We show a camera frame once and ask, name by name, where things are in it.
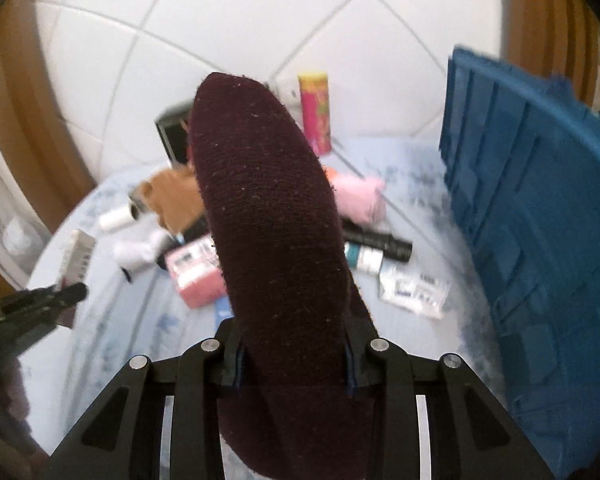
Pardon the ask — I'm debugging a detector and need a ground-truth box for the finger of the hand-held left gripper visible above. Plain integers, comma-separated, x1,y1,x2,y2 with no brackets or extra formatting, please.
27,281,90,311

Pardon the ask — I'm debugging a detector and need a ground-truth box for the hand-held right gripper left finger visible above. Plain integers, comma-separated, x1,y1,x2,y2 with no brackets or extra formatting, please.
40,320,253,480

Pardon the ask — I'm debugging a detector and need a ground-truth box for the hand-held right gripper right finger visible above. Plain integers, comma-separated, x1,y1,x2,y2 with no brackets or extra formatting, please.
342,315,556,480

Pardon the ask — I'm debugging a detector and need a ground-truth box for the long pink white medicine box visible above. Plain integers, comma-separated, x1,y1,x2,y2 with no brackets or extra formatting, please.
55,229,97,331

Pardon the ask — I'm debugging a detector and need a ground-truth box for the maroon sock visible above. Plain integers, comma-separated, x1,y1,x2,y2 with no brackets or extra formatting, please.
186,72,381,480

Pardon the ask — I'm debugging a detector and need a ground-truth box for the blue plastic crate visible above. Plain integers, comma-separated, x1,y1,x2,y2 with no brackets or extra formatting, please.
439,46,600,480

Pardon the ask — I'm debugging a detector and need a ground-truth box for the white crumpled paper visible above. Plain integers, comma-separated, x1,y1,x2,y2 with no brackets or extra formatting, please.
2,217,38,256

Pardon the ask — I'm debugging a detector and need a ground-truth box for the pink tissue pack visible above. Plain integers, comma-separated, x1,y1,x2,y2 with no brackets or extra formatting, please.
164,237,228,309

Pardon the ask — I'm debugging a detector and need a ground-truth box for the white paper roll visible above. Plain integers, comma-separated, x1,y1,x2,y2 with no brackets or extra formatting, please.
98,200,141,233

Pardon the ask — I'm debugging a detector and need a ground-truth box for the white labelled plastic packet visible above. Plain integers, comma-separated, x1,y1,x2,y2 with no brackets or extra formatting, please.
377,265,451,320

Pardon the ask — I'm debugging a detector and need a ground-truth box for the small teal white bottle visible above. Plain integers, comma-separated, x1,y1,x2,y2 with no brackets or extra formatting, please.
344,241,385,275

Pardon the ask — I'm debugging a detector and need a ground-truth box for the black tube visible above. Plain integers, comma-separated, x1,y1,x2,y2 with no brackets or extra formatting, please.
342,217,413,263

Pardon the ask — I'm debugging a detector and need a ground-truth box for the brown teddy bear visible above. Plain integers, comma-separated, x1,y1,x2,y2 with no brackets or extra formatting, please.
129,165,206,233

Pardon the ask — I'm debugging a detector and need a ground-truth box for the pink pig plush toy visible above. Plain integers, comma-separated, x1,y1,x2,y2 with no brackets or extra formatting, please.
325,165,386,226

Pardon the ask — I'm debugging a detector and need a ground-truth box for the wooden door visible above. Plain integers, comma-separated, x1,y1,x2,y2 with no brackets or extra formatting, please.
0,10,96,221

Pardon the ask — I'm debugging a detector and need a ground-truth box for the pink cylindrical can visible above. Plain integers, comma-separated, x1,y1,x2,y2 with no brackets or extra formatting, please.
297,71,333,157

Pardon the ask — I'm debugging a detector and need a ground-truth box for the brown wooden panel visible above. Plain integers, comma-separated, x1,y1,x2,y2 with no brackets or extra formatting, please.
500,0,600,106

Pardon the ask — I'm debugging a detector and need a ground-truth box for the black picture frame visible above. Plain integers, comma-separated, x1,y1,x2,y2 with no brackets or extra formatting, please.
155,101,196,170

